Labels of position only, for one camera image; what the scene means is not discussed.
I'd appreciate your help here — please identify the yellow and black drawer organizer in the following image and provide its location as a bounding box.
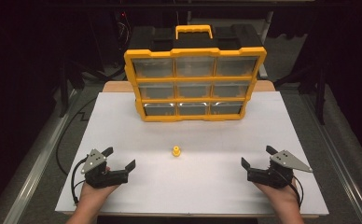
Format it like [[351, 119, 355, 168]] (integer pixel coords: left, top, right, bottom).
[[123, 23, 268, 123]]

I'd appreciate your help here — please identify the white board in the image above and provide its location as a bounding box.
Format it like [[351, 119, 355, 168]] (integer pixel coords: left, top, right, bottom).
[[55, 91, 330, 217]]

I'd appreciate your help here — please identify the grey metal pole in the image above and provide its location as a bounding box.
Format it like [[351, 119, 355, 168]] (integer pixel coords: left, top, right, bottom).
[[258, 10, 275, 80]]

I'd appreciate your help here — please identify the right hand-held gripper cable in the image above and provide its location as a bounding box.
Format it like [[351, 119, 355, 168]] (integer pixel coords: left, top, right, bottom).
[[278, 169, 304, 209]]

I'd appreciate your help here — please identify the person's left hand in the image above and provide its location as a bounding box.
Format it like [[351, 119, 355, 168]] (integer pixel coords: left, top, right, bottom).
[[78, 166, 121, 204]]

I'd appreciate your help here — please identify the black floor cable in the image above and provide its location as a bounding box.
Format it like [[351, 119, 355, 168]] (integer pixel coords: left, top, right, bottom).
[[55, 96, 98, 175]]

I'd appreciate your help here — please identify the hand-held gripper cable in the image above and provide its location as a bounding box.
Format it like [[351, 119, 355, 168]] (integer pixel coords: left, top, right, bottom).
[[70, 157, 89, 205], [278, 169, 304, 209]]

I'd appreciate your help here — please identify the black metal stand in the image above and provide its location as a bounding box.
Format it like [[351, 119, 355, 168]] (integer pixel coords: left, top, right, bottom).
[[59, 59, 126, 119], [275, 62, 330, 126]]

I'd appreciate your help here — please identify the set of transparent organizer bins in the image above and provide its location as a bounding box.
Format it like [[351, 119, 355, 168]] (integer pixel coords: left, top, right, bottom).
[[132, 56, 259, 117]]

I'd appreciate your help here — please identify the person's right hand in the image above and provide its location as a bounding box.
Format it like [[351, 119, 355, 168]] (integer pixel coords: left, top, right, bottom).
[[253, 181, 300, 210]]

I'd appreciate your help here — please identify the left hand-held gripper cable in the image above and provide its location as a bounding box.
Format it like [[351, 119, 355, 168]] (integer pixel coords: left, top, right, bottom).
[[70, 157, 89, 205]]

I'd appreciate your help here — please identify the metal floor rail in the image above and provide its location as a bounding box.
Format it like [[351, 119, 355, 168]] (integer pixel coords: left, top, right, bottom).
[[299, 92, 362, 224], [1, 88, 80, 224]]

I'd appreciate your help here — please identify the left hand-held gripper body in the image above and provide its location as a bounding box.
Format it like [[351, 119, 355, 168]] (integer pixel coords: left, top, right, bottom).
[[80, 148, 130, 189]]

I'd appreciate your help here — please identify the wooden table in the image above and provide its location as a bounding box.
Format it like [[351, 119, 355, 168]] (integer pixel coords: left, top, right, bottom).
[[62, 79, 320, 219]]

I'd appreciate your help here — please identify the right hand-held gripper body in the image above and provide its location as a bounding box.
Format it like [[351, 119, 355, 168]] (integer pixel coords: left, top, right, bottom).
[[246, 149, 313, 189]]

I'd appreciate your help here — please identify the dark device with cables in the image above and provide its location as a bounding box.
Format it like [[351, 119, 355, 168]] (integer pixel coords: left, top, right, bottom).
[[113, 10, 134, 52]]

